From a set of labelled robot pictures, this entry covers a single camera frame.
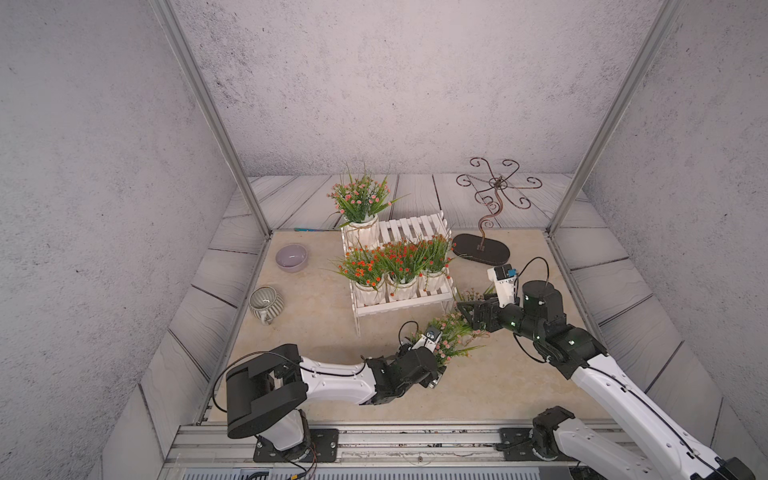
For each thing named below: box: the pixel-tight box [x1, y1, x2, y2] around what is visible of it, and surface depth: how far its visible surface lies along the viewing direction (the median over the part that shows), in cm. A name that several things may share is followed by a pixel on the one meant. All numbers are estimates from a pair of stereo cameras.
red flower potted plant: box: [417, 234, 456, 292], surface depth 83 cm
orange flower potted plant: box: [324, 245, 388, 306], surface depth 79 cm
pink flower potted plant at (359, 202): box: [326, 172, 410, 254], surface depth 76 cm
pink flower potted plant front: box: [411, 311, 490, 368], surface depth 76 cm
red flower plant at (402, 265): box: [380, 238, 428, 300], surface depth 80 cm
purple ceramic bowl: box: [276, 244, 308, 272], surface depth 110 cm
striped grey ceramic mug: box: [248, 286, 284, 326], surface depth 95 cm
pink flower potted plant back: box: [453, 285, 496, 305], surface depth 89 cm
